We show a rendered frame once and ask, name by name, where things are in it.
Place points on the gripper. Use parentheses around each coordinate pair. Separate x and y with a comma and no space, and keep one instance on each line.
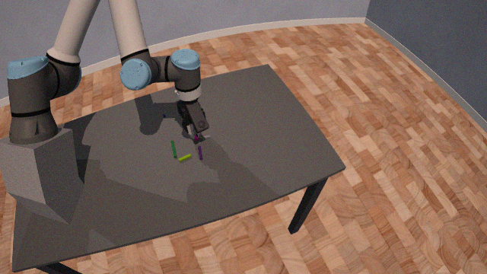
(187,124)

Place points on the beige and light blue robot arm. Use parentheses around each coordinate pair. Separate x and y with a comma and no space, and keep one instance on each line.
(34,81)

